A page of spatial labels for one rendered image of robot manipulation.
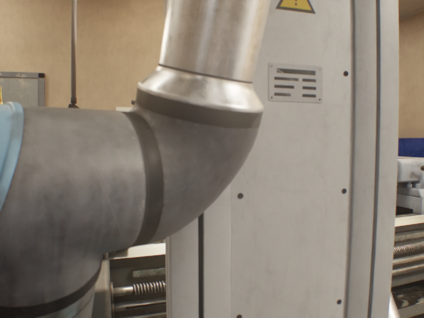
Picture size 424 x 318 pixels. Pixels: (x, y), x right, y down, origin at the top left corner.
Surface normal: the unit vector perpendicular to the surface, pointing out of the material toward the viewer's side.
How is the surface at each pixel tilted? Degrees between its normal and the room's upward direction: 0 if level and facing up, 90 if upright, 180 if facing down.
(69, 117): 33
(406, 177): 94
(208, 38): 103
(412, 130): 90
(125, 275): 90
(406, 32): 90
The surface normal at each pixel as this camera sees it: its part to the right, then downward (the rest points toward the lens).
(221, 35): 0.11, 0.32
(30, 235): 0.59, 0.39
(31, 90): 0.31, 0.05
